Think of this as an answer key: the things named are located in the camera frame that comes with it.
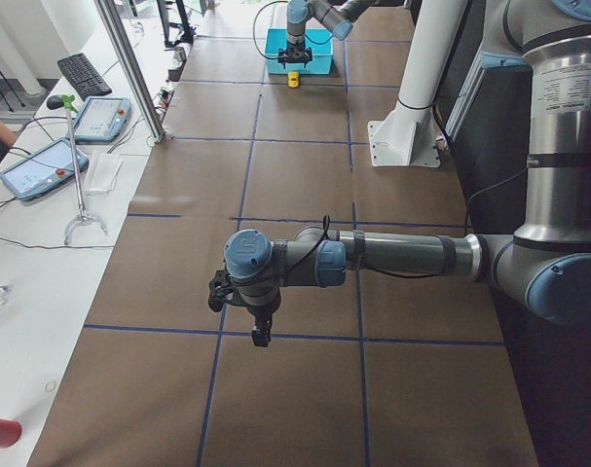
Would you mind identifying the red cylinder object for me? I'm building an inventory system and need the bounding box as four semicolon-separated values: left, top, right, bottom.
0;418;22;449

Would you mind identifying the light blue plastic bin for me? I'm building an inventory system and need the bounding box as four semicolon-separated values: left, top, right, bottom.
264;28;333;75

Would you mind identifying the blue teach pendant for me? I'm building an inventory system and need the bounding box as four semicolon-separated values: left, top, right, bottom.
74;96;131;144
0;138;74;201

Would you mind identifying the near blue teach pendant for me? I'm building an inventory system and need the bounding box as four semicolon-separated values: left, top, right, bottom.
0;138;74;201

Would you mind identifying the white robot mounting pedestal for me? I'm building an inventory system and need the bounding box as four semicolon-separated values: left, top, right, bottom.
368;0;468;167

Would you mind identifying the black computer keyboard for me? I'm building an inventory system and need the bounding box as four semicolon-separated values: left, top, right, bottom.
57;53;112;100

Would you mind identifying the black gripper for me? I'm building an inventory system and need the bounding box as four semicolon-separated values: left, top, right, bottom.
246;299;279;347
277;42;314;67

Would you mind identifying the metal reacher grabber tool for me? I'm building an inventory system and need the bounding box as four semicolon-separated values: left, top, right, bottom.
60;94;108;246

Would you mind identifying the white folded cloth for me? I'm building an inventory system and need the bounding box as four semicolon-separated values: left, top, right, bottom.
84;152;123;196

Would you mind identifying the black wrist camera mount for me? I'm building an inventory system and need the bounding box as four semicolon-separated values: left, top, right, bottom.
207;269;237;312

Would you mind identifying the far blue teach pendant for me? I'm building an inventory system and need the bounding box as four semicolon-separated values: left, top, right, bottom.
74;96;131;144

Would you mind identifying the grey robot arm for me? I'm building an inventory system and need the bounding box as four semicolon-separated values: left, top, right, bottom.
277;0;378;67
208;1;591;346

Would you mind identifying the aluminium frame post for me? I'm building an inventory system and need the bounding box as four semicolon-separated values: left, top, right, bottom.
94;0;166;143

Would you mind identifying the yellow beetle toy car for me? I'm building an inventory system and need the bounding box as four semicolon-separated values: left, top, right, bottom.
287;71;300;89

